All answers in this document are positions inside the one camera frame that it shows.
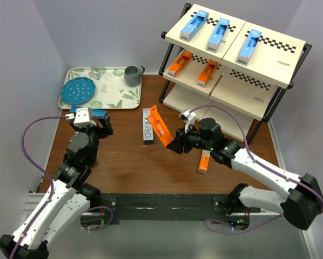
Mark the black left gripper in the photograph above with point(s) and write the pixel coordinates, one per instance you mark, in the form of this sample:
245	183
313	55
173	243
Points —
105	121

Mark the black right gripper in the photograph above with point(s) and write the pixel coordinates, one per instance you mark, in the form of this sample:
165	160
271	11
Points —
180	141

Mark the blue silver R&O toothpaste box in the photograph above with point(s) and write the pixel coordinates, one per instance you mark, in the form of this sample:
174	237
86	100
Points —
95	112

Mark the orange Curaprox box flap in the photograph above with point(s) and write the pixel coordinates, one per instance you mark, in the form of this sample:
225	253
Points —
159	127

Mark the orange Curaprox box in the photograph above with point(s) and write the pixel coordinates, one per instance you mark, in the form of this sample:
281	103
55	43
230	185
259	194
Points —
179	63
207	73
204	161

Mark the light blue Curaprox box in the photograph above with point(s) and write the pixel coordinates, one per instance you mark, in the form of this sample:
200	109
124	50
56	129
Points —
217	35
194	25
248	47

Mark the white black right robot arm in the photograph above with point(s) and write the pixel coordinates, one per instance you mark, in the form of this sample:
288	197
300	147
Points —
297	198

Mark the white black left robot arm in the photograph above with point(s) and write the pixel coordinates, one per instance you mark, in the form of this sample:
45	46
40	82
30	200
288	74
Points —
68	195

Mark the cream three tier shelf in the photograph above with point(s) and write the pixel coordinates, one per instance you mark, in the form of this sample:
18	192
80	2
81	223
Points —
240	98

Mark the leaf patterned serving tray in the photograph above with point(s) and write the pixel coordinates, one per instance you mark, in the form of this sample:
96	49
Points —
111	90

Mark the silver R&O toothpaste box centre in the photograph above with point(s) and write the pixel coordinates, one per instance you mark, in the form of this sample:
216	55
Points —
147	129

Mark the teal dotted plate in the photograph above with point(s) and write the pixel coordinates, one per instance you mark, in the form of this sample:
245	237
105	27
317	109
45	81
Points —
78	91

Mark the grey ceramic mug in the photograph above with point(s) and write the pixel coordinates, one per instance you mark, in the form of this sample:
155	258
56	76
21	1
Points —
133	75

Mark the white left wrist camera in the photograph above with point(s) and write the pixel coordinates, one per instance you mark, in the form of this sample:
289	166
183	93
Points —
81	117

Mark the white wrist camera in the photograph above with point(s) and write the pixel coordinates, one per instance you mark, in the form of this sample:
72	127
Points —
189	118
81	117

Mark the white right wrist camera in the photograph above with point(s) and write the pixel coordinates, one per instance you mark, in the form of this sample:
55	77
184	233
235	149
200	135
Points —
189	118

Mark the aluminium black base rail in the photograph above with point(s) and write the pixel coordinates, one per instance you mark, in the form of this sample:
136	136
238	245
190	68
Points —
207	208

